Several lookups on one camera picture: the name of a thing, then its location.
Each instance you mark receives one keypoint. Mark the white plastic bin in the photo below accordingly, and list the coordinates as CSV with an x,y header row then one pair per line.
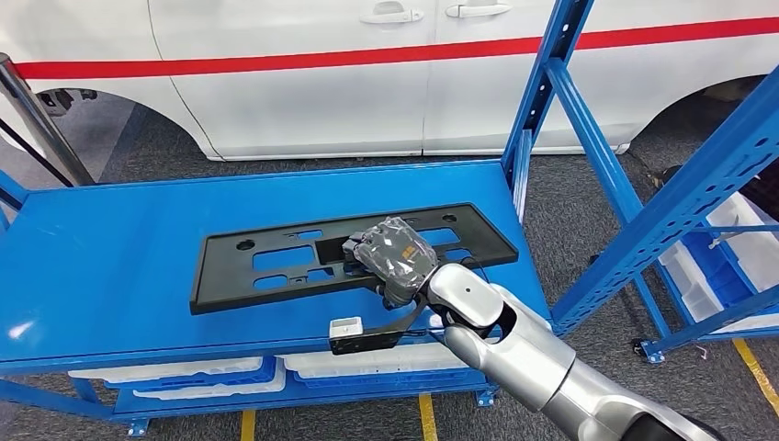
x,y
365,362
754,243
684,283
170,368
213,389

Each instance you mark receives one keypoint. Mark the small white scrap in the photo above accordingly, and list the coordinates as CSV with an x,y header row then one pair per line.
x,y
700,352

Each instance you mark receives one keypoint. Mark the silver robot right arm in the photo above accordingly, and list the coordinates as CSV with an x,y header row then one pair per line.
x,y
517,353

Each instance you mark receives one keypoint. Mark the black curved car part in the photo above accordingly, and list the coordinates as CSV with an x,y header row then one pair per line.
x,y
764,195

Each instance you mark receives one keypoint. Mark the yellow floor tape square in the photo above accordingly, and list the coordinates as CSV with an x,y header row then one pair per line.
x,y
757,371

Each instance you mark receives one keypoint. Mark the chrome stanchion post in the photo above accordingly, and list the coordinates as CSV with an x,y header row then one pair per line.
x,y
44,122

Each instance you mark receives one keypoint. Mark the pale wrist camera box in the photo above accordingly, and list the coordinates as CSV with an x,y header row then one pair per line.
x,y
345,327

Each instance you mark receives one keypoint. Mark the blue steel shelf rack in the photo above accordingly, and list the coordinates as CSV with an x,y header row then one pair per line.
x,y
121,243
718,319

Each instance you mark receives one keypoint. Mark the white car red stripe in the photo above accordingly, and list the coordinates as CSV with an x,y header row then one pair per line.
x,y
304,103

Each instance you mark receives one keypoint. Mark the black camera bracket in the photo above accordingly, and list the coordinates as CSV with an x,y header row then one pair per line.
x,y
365,342

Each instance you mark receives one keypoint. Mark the black plastic mounting plate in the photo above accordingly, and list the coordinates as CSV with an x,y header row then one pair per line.
x,y
231,286

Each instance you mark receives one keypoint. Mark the blue plastic bin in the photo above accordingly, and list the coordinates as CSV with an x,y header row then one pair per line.
x,y
269,371

